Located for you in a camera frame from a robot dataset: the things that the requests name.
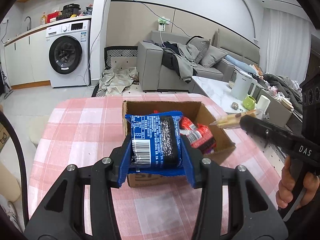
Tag blue cookie packet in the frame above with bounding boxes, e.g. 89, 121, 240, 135
125, 111, 185, 177

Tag beige biscuit packet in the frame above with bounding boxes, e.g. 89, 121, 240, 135
209, 109, 268, 129

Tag white electric kettle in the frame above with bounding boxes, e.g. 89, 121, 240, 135
231, 72, 258, 101

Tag green cup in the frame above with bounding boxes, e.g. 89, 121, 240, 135
242, 95, 256, 111

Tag grey square cushion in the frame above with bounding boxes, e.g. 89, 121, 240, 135
200, 46, 227, 68

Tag person's right hand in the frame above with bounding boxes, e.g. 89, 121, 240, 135
275, 155, 320, 209

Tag red snack packet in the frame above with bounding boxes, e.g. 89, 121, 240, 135
180, 116, 216, 154

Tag small round metal object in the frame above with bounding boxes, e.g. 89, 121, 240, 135
231, 102, 244, 112

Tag dark clothes pile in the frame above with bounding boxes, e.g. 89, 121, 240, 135
162, 41, 200, 83

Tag pink checked tablecloth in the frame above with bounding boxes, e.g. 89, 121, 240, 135
28, 93, 280, 239

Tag kitchen faucet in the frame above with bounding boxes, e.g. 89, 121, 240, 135
24, 16, 31, 31

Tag brown cardboard SF box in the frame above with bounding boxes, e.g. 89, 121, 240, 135
122, 100, 236, 187

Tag black pressure cooker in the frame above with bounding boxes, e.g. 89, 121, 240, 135
56, 3, 81, 21

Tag white cup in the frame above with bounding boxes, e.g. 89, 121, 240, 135
256, 95, 271, 113

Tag white kitchen base cabinets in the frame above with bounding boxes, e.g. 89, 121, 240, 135
4, 29, 50, 86

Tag crumpled beige cloth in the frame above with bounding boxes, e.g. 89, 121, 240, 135
99, 67, 138, 95

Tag white power strip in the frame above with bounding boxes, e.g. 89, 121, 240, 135
158, 17, 170, 31

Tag white marble coffee table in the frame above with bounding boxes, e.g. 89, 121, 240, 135
191, 75, 293, 128

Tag white washing machine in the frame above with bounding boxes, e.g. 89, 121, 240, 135
46, 19, 91, 88

